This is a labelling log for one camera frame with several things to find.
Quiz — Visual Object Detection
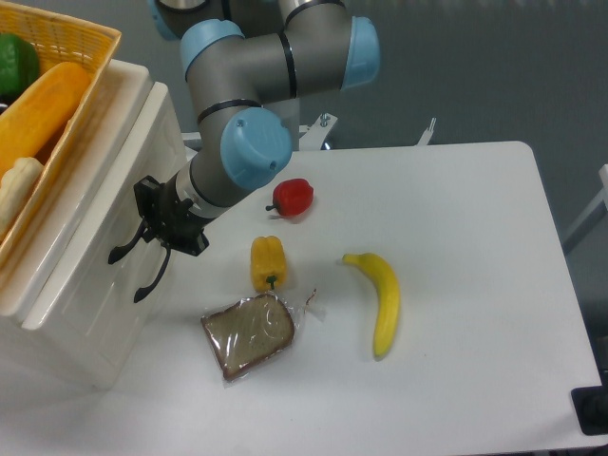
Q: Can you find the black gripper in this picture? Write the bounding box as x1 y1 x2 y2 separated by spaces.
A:
134 176 209 257

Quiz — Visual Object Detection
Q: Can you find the white drawer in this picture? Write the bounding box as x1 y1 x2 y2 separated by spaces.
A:
23 83 186 389

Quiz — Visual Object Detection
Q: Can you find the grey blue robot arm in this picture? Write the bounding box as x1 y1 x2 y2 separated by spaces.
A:
134 1 380 256

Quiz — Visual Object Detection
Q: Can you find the white drawer cabinet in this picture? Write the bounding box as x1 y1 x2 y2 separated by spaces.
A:
1 60 164 383

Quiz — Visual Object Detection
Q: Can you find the yellow bell pepper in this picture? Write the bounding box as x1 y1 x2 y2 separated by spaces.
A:
250 236 288 293

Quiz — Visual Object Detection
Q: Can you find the pale bread roll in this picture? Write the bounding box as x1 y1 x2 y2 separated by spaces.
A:
1 157 44 239

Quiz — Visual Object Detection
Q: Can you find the red bell pepper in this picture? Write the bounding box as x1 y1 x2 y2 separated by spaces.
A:
265 178 314 218

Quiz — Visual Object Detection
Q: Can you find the orange baguette loaf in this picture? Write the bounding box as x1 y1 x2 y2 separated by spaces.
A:
1 62 90 172

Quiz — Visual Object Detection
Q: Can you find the bagged brown bread slice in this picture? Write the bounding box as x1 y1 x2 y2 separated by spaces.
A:
200 290 327 384

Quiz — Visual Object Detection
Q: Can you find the yellow wicker basket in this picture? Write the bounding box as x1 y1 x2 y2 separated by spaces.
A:
1 1 122 270

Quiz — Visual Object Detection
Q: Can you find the green bell pepper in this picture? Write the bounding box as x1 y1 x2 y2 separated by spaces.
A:
1 33 40 100

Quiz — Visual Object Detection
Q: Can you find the yellow banana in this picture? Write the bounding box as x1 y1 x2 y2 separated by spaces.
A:
342 253 401 360

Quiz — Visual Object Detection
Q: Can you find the black device at edge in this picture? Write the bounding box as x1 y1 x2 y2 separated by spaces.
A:
571 386 608 436

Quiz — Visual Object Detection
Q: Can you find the black top drawer handle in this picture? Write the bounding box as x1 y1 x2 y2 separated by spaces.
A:
107 220 145 265

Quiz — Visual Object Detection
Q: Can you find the white table bracket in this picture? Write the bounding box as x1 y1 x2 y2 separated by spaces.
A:
298 113 338 151

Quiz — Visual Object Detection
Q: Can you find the white frame at right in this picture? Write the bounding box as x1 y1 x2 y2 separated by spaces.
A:
561 164 607 256

